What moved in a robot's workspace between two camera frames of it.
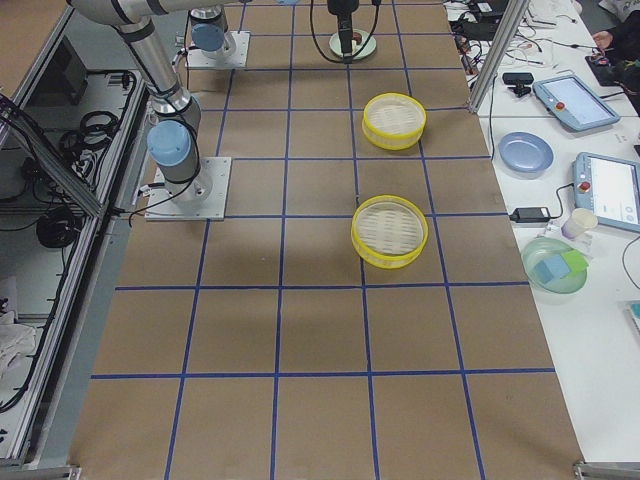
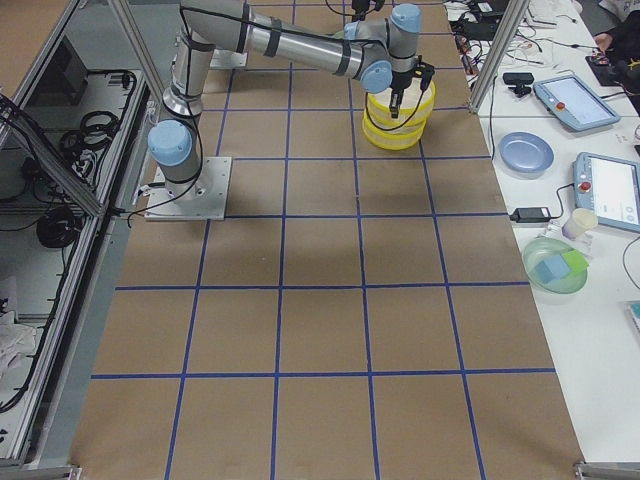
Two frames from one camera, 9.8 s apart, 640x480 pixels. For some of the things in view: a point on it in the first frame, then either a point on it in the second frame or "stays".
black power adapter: x=530 y=214 stays
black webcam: x=520 y=80 stays
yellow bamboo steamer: x=389 y=231 to x=416 y=106
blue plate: x=525 y=152 stays
